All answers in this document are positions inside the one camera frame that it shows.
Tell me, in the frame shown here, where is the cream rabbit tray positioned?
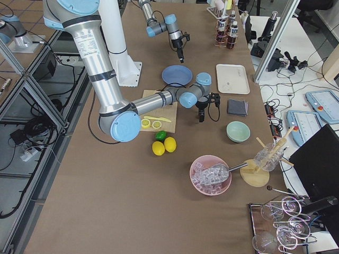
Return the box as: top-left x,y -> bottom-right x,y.
216,64 -> 250,95

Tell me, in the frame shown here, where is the lemon half right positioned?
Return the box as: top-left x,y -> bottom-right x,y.
152,120 -> 162,130

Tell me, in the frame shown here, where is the dark tea bottle middle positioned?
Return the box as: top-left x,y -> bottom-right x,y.
216,16 -> 227,46

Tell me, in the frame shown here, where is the black thermos bottle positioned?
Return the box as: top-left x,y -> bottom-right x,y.
261,11 -> 278,38

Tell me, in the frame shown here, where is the green bowl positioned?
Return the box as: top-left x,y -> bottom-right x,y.
226,121 -> 251,143

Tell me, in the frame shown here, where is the wooden cutting board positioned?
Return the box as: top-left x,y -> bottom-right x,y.
140,102 -> 178,133

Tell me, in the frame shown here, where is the teach pendant far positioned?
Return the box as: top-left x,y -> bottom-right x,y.
305,90 -> 339,124

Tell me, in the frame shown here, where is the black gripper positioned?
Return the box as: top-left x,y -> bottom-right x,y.
195,97 -> 209,122
171,39 -> 184,63

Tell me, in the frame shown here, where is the grey folded cloth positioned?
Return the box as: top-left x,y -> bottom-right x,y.
227,99 -> 248,117

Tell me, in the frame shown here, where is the metal ice scoop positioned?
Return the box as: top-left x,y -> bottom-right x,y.
209,162 -> 248,184

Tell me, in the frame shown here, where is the dark tea bottle back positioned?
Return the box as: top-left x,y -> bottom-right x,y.
228,10 -> 236,26

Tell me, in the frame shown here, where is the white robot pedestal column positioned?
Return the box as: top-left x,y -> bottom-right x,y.
99,0 -> 142,87

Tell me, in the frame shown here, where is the clear glass mug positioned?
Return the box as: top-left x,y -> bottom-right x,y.
254,143 -> 283,171

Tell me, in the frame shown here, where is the yellow lemon near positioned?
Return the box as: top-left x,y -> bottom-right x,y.
151,141 -> 165,156

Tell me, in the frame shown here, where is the wooden cup tree stand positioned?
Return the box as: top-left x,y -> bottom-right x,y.
240,127 -> 296,187

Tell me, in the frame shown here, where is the green lime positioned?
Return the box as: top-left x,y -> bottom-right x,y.
155,130 -> 167,141

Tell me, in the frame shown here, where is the wine glass rack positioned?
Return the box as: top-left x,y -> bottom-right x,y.
248,196 -> 317,253

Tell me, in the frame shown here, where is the pink cup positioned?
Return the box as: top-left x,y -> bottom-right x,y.
214,0 -> 225,11

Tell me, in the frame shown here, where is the teach pendant near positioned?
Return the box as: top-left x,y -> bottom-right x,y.
286,110 -> 325,147

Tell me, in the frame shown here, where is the dark tea bottle front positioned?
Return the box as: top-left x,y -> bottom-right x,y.
226,21 -> 238,49

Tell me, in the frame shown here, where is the pink bowl with ice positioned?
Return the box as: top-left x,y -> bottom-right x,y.
190,155 -> 232,196

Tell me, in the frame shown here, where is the aluminium frame post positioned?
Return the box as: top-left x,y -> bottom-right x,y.
253,0 -> 300,84

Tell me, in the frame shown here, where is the lemon half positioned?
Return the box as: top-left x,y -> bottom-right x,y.
152,120 -> 162,130
141,119 -> 151,129

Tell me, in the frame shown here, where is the yellow plastic knife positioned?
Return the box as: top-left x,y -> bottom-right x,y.
144,115 -> 172,123

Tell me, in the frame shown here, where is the lemon half left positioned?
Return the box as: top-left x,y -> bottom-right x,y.
141,119 -> 151,129

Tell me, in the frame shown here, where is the black monitor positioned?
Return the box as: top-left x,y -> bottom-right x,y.
288,123 -> 339,210

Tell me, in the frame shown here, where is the teach pendant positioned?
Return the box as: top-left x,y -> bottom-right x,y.
305,90 -> 339,124
286,110 -> 325,147

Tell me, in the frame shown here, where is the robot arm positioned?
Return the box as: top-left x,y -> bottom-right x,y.
138,0 -> 190,63
43,1 -> 211,142

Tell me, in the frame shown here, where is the dark tea bottle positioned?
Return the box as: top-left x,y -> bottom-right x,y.
216,16 -> 227,46
228,10 -> 236,26
226,21 -> 238,49

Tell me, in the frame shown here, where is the blue plate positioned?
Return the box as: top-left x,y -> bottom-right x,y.
162,65 -> 193,87

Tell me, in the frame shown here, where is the copper wire bottle rack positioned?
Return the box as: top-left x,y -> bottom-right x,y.
215,17 -> 238,49

